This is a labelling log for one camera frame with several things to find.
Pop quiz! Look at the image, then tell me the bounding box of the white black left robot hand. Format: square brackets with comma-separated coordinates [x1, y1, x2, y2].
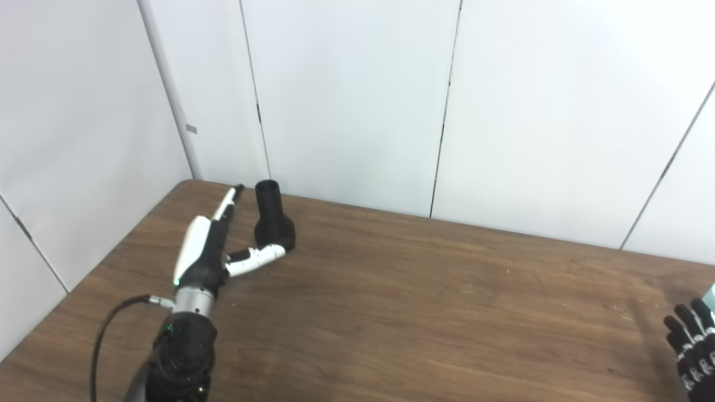
[173, 184, 288, 296]

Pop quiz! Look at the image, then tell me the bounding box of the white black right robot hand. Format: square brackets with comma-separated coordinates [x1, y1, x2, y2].
[663, 298, 715, 402]

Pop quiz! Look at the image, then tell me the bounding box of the black nozzle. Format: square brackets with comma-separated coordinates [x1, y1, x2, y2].
[254, 179, 296, 252]

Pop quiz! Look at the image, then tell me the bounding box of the white corner post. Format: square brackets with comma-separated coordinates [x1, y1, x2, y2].
[137, 0, 202, 180]

